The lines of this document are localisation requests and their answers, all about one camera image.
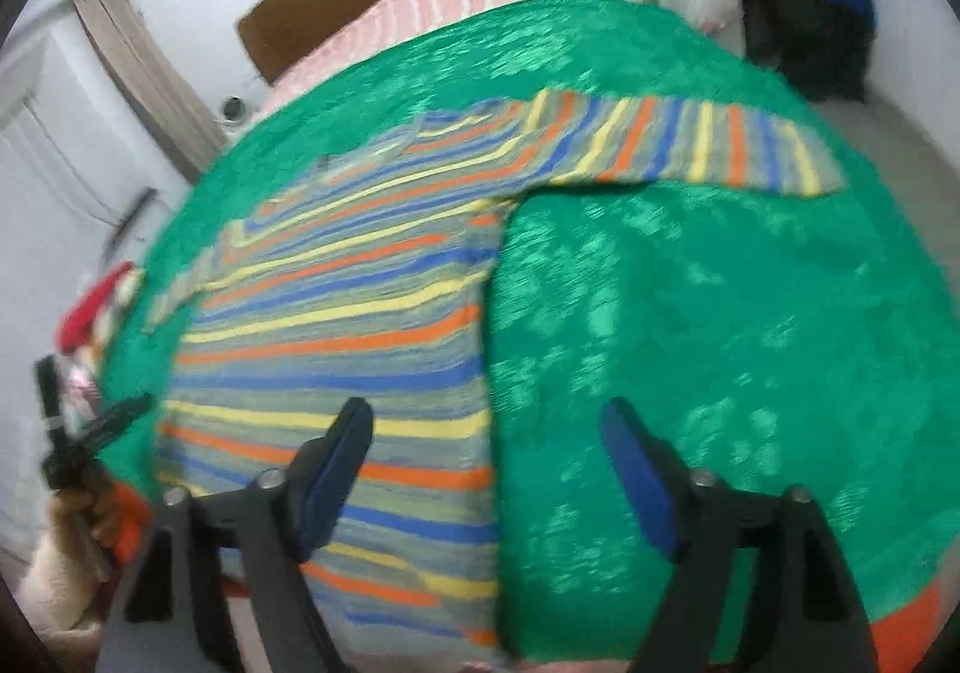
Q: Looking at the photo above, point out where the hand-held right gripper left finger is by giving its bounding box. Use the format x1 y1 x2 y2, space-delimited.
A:
97 397 376 673

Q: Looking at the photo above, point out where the red cloth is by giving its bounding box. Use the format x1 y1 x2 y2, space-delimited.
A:
58 260 136 353

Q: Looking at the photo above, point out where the person's left forearm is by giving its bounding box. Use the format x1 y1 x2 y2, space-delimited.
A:
19 538 113 651

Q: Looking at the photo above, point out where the dark clothes pile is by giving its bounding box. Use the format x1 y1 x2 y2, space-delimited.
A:
742 0 878 106

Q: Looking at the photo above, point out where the green patterned blanket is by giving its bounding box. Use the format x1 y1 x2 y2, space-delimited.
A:
97 0 947 663

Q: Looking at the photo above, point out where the person's left hand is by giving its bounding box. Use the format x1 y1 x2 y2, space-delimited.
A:
51 470 126 555

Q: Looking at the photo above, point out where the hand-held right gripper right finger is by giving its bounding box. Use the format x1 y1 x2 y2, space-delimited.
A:
600 397 880 673

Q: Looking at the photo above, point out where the beige curtain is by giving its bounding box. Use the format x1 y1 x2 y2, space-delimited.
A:
73 0 230 183

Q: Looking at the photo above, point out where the striped knit sweater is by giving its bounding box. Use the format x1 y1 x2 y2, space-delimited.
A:
142 89 845 666

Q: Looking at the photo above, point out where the orange bed sheet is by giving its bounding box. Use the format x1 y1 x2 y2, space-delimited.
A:
870 581 947 673

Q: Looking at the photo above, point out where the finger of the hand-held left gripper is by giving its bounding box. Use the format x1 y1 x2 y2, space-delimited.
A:
81 394 155 455

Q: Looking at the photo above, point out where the white plastic bag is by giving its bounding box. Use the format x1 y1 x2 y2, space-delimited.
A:
675 0 740 34

